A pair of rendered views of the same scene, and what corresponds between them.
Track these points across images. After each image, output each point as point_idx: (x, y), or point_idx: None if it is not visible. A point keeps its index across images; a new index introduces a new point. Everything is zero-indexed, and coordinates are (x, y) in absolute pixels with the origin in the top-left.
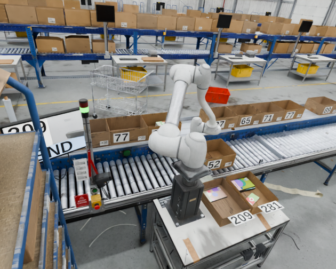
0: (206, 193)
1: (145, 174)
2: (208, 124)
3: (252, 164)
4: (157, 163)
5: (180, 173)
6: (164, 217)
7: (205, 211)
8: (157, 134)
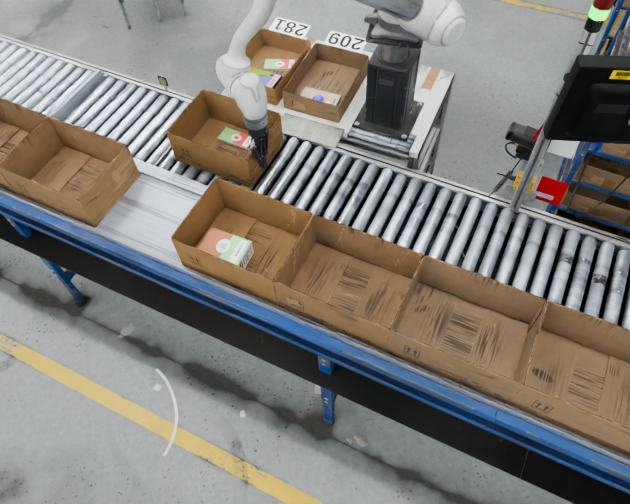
0: None
1: (383, 205)
2: (247, 60)
3: (172, 99)
4: (332, 214)
5: None
6: (427, 123)
7: (360, 95)
8: (453, 3)
